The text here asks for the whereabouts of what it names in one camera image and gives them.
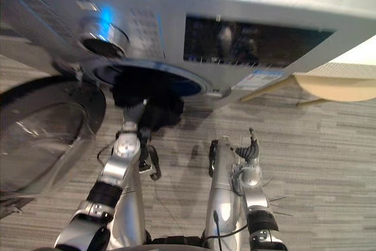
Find white energy label sticker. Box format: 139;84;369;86
234;69;288;91

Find black clothes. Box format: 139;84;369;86
110;66;186;132

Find silver front-load washing machine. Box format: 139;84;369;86
0;0;376;102

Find black washer display panel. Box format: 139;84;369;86
183;14;336;69

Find dark right robot foot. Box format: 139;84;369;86
208;141;216;178

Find black cable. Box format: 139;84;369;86
202;209;250;251

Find beige laundry basket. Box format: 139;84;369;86
293;62;376;102

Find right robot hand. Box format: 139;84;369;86
234;127;261;164

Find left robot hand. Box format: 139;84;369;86
121;98;148;126

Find silver washer control knob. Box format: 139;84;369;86
79;16;130;58

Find round glass washer door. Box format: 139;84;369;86
0;75;107;202

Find dark robot torso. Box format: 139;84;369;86
143;235;208;251

